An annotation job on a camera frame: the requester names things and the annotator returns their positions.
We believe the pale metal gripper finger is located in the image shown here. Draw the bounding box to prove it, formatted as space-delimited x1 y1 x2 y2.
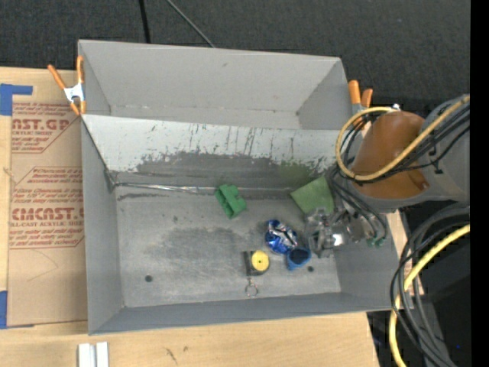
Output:
304 206 334 232
307 232 337 260

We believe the green sponge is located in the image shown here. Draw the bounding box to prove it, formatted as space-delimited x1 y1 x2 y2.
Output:
289 176 335 216

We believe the small blue cup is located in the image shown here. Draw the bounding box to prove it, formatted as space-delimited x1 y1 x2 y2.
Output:
286 246 313 272

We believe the blue and silver crumpled packet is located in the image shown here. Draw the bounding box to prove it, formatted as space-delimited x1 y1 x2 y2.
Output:
264 219 300 255

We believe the yellow and black tape measure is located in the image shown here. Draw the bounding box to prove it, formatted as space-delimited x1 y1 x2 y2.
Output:
242 249 271 298

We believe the green toy building block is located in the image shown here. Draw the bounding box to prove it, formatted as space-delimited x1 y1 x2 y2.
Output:
213 183 248 220

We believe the grey metal bin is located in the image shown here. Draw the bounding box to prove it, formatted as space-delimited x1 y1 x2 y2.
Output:
77 39 400 336

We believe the brown cardboard board red print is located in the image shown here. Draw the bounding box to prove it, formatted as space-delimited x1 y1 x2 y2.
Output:
0 66 89 330

